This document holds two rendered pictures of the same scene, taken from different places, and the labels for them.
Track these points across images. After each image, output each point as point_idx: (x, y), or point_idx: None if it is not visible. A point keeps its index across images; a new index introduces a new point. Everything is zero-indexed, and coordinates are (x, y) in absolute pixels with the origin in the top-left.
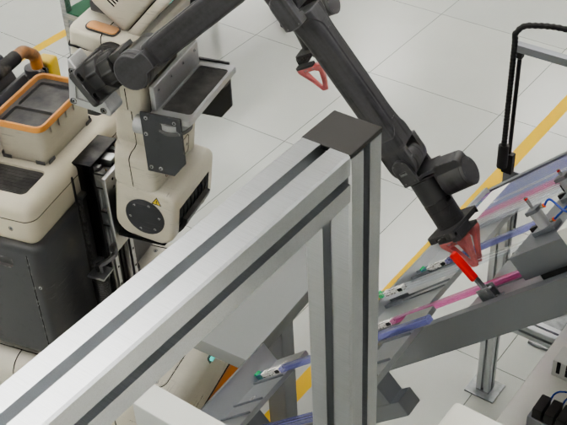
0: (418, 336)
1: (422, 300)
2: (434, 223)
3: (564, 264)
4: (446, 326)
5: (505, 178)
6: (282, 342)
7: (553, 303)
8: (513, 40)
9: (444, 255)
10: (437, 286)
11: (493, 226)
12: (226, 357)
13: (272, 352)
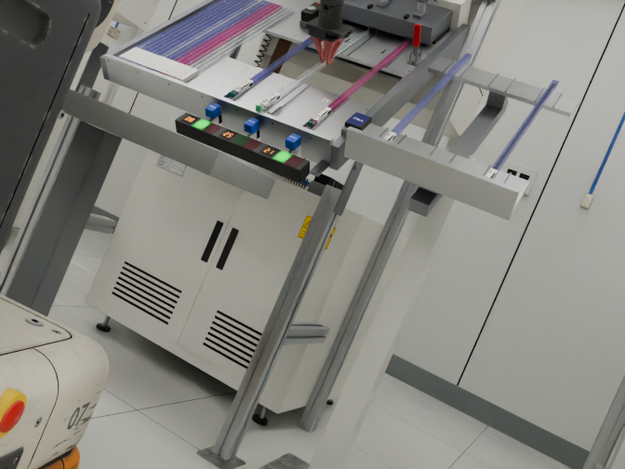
0: (397, 97)
1: (312, 97)
2: (337, 21)
3: (444, 31)
4: (412, 83)
5: (95, 51)
6: (81, 234)
7: (450, 53)
8: None
9: (213, 87)
10: (299, 88)
11: (228, 61)
12: (260, 183)
13: (61, 258)
